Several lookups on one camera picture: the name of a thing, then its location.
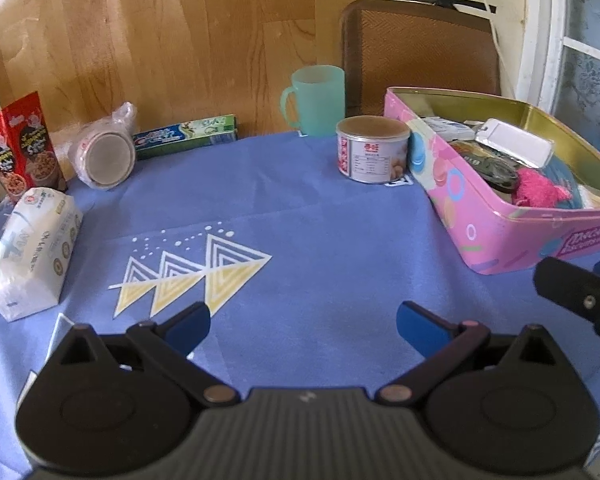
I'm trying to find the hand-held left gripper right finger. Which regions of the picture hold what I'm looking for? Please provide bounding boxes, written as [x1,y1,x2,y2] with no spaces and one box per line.
[377,301,571,407]

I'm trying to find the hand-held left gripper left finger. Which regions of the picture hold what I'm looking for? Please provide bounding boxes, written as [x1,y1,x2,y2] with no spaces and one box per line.
[45,301,242,407]

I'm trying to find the pink fluffy soft toy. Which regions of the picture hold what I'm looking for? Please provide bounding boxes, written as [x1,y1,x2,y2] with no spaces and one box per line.
[511,167,577,207]

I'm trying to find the pink tin box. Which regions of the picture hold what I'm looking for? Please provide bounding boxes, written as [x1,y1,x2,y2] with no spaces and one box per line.
[384,86,600,276]

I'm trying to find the white cloth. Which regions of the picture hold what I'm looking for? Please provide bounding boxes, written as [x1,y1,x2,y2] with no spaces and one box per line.
[575,182,600,210]

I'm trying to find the blue cloth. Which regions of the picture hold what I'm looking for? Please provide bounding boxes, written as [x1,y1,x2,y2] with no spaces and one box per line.
[545,155,589,196]

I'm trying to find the black round item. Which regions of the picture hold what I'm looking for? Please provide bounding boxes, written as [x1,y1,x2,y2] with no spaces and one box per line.
[471,155,522,192]

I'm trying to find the blue printed tablecloth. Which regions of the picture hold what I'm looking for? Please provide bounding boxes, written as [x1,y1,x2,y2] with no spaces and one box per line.
[0,130,600,480]

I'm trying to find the white plastic case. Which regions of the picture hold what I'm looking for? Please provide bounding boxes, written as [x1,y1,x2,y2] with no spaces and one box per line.
[472,118,555,169]

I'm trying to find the white tissue pack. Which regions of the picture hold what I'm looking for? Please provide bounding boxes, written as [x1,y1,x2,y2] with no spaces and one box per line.
[0,187,84,322]

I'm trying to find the tin can with paper label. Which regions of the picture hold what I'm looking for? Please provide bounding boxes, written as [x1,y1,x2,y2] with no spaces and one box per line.
[336,115,412,185]

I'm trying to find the paper cups in plastic sleeve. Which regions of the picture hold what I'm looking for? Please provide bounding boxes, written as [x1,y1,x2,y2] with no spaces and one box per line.
[55,101,139,191]

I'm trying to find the toothpaste box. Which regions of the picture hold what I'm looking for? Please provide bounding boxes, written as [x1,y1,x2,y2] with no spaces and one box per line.
[131,114,239,161]

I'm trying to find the small white packet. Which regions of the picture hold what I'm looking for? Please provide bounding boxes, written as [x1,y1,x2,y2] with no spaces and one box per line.
[420,116,477,142]

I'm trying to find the red snack box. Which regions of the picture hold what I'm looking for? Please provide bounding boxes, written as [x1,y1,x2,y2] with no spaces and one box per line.
[0,91,70,204]

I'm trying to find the teal plastic mug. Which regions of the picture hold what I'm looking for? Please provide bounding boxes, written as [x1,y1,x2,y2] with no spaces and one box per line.
[280,65,347,137]

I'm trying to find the brown chair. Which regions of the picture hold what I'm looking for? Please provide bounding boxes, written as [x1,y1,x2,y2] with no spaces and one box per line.
[340,0,502,117]

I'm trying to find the white window frame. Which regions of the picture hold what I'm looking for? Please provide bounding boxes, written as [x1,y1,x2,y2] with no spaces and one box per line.
[514,0,600,168]

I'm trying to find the white cable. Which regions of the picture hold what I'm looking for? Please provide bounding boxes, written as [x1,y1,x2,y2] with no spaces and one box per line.
[467,0,519,99]

